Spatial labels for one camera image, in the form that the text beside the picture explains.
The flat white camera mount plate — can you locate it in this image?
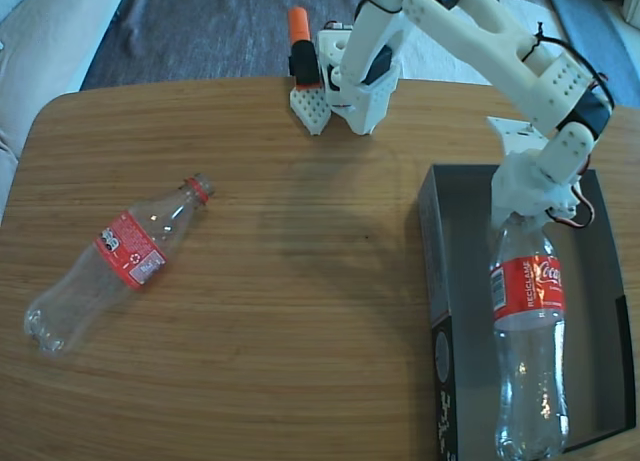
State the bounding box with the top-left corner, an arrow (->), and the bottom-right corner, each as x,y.
487,114 -> 549,158

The dark grey rug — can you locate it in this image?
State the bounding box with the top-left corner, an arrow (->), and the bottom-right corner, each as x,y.
78,0 -> 556,93

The white upholstered furniture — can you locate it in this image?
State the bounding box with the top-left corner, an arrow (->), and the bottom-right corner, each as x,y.
585,0 -> 640,30

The clear bottle with red label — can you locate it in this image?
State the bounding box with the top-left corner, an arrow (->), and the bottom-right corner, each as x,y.
488,213 -> 571,461
23,173 -> 217,358

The blue fabric strip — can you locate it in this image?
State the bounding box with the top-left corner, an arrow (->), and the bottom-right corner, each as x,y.
542,0 -> 640,107

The orange and black clamp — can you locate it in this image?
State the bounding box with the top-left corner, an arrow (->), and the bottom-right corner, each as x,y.
287,5 -> 317,90

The white cloth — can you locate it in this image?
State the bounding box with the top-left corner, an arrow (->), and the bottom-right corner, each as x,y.
392,0 -> 590,100

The grey cardboard box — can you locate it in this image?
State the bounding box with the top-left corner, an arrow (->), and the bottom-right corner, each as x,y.
417,163 -> 637,461

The white sofa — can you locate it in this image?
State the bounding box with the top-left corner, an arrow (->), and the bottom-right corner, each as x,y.
0,0 -> 130,222

